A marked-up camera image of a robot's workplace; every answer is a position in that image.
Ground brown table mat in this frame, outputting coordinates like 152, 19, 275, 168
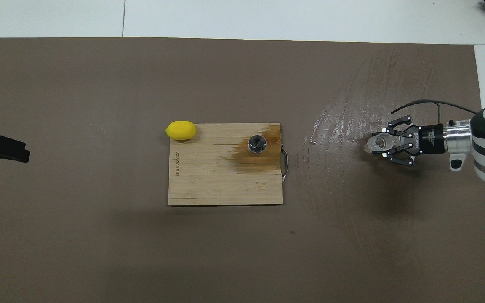
0, 37, 485, 303

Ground bamboo cutting board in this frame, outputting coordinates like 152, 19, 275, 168
168, 122, 288, 207

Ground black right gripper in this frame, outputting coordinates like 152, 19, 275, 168
384, 115, 445, 167

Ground small clear glass cup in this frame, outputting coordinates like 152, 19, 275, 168
365, 130, 394, 155

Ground yellow lemon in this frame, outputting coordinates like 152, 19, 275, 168
165, 120, 197, 141

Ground steel double jigger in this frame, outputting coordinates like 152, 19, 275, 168
248, 134, 268, 157

